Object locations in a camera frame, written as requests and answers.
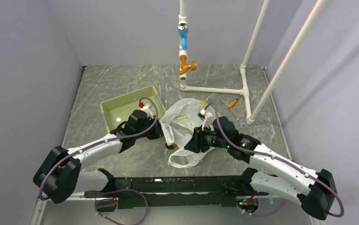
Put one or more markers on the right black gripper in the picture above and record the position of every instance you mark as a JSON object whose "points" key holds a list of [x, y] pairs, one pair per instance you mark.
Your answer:
{"points": [[196, 144]]}

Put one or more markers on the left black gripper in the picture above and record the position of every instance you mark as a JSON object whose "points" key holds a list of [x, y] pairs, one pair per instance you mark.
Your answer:
{"points": [[158, 132]]}

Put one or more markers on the white plastic bag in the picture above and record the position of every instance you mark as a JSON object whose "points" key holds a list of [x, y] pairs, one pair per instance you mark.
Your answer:
{"points": [[178, 124]]}

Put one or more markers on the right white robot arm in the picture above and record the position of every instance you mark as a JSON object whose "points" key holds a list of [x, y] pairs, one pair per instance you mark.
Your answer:
{"points": [[314, 191]]}

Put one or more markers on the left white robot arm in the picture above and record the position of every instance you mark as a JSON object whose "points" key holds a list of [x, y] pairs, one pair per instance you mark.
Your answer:
{"points": [[60, 174]]}

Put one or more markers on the pale green plastic basket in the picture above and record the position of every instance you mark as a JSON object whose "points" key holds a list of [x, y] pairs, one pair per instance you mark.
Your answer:
{"points": [[118, 109]]}

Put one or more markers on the orange black brush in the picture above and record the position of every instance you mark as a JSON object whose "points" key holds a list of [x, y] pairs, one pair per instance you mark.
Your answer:
{"points": [[170, 147]]}

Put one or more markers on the silver orange wrench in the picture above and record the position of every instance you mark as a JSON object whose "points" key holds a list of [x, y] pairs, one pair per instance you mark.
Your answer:
{"points": [[230, 105]]}

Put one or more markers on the orange pipe valve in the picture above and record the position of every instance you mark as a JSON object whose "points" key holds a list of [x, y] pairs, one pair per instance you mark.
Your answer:
{"points": [[184, 67]]}

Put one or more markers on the blue pipe valve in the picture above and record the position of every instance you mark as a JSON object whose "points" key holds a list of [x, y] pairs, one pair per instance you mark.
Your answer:
{"points": [[183, 32]]}

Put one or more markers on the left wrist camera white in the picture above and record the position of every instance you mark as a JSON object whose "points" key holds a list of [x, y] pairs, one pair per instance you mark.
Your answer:
{"points": [[148, 108]]}

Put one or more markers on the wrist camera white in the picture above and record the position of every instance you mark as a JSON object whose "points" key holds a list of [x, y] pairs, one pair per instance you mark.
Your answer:
{"points": [[206, 117], [148, 108]]}

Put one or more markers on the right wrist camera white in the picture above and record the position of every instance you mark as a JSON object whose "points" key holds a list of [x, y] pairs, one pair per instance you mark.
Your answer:
{"points": [[206, 117]]}

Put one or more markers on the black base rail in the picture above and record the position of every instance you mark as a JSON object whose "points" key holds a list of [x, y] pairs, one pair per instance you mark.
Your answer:
{"points": [[129, 193]]}

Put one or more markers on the white pvc pipe frame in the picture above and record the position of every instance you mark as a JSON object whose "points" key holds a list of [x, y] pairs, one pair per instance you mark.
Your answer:
{"points": [[251, 114]]}

